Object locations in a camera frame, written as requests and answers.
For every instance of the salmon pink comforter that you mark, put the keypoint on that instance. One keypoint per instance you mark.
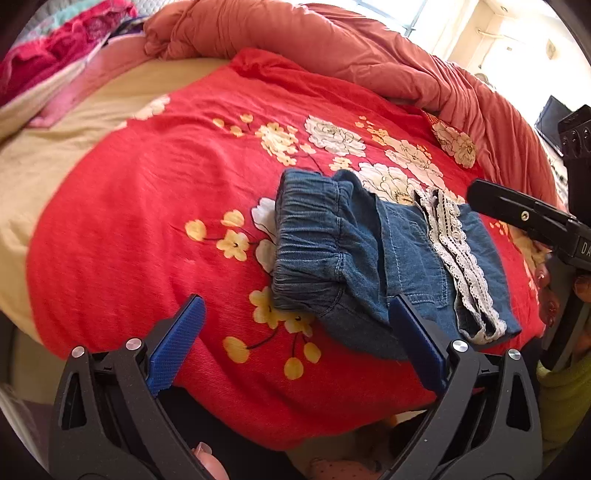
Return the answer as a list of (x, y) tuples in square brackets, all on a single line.
[(323, 37)]

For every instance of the blue denim pants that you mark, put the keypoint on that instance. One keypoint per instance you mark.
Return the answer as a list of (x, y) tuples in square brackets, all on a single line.
[(323, 240)]

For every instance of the window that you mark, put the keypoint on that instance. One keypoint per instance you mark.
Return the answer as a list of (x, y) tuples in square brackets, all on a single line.
[(415, 11)]

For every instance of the red floral blanket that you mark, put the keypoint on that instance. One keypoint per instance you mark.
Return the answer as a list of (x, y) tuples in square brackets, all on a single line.
[(138, 184)]

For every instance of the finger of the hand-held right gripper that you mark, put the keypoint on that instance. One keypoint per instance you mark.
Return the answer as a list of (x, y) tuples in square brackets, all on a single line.
[(517, 210)]

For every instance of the pink pillow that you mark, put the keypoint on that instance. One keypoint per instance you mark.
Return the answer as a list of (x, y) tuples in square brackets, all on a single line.
[(106, 64)]

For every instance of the black television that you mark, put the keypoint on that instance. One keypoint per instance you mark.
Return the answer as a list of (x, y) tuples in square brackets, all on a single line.
[(551, 122)]

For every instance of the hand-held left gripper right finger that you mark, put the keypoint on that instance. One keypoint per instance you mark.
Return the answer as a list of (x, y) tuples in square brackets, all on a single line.
[(418, 346)]

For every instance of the pink dotted slipper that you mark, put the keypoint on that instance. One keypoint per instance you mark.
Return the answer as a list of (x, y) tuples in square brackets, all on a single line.
[(341, 468)]

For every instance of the beige bed sheet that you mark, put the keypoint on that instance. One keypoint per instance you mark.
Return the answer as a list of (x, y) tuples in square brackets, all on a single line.
[(46, 152)]

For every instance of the person's right hand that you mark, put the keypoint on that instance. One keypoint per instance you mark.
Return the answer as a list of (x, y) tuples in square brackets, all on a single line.
[(547, 295)]

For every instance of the pink patterned blanket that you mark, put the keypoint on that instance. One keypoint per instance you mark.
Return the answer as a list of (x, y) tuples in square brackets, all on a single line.
[(46, 50)]

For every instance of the person's left hand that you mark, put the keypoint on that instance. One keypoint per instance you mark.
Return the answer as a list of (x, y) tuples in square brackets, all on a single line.
[(210, 464)]

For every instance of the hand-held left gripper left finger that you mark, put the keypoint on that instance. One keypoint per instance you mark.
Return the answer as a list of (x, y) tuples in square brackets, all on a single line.
[(178, 346)]

